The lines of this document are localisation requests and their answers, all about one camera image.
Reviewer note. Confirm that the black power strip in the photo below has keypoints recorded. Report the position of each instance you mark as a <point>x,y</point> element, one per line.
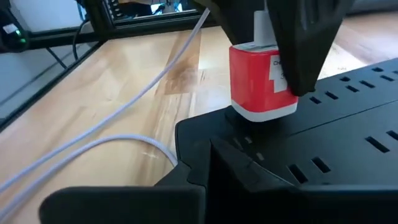
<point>326,130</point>

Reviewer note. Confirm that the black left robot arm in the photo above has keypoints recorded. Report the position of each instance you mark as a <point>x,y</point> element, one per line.
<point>12,40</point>

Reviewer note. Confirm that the black aluminium table frame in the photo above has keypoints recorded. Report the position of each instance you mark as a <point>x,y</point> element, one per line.
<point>96,21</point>

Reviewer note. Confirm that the red white USB charger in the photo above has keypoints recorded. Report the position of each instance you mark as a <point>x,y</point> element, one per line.
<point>252,84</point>

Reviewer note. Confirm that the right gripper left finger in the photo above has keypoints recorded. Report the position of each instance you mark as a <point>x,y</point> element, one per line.
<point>124,205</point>

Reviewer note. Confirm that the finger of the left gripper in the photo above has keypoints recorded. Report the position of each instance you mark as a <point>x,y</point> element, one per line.
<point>233,18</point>
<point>308,37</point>

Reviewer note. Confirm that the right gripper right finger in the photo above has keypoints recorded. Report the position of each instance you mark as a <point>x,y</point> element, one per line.
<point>311,205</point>

